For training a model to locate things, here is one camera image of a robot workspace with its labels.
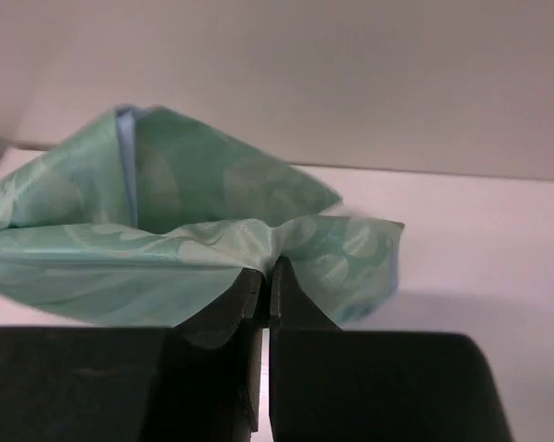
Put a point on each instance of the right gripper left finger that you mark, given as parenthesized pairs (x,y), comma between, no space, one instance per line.
(198,381)

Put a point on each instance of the green patterned cloth napkin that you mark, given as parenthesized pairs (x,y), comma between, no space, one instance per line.
(145,216)

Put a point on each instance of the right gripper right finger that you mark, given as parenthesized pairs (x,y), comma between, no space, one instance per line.
(328,384)

